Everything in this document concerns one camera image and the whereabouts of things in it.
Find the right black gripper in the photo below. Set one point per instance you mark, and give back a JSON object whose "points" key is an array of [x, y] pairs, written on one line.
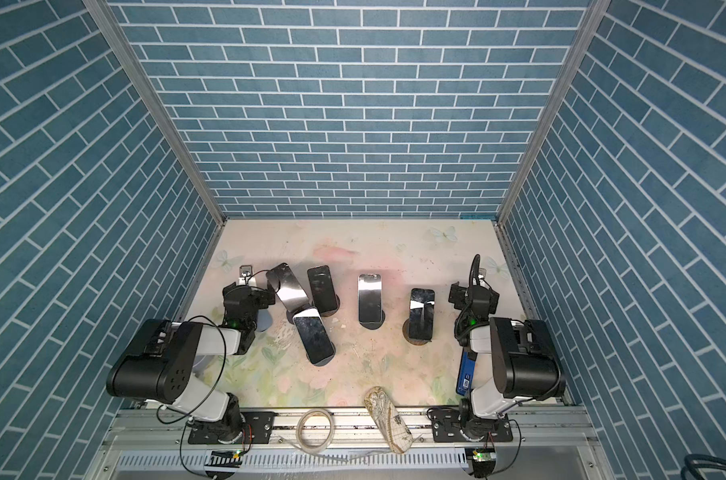
{"points": [[460, 295]]}

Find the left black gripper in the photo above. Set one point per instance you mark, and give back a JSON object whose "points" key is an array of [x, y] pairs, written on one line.
{"points": [[263, 300]]}

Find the black phone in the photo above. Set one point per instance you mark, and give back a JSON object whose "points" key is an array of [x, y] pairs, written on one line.
{"points": [[421, 313], [325, 298]]}

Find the purple-edged phone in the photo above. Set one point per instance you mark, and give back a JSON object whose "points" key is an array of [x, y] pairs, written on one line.
{"points": [[311, 330]]}

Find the teal-edged phone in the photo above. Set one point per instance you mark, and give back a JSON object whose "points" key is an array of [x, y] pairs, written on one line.
{"points": [[369, 295]]}

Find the wood-base grey phone stand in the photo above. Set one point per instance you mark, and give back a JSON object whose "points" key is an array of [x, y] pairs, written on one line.
{"points": [[409, 339]]}

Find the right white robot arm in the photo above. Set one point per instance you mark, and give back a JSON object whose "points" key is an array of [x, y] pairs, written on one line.
{"points": [[505, 362]]}

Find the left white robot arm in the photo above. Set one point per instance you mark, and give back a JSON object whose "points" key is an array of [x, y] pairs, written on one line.
{"points": [[159, 365]]}

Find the middle grey phone stand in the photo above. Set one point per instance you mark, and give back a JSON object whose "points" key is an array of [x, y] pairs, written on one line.
{"points": [[373, 322]]}

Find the blue glasses case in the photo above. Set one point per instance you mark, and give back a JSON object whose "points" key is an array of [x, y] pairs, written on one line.
{"points": [[264, 320]]}

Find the blue black remote device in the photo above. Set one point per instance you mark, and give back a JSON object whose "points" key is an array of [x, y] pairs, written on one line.
{"points": [[466, 372]]}

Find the patterned cloth pouch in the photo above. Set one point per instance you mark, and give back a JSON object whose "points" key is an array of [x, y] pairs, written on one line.
{"points": [[388, 420]]}

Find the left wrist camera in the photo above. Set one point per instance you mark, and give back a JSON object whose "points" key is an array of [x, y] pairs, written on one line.
{"points": [[246, 275]]}

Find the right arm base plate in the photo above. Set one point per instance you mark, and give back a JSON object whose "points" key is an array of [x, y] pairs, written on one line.
{"points": [[452, 424]]}

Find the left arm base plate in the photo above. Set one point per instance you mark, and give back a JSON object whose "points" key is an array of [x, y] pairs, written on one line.
{"points": [[246, 428]]}

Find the aluminium front rail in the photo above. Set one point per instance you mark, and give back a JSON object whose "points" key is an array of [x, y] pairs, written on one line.
{"points": [[549, 442]]}

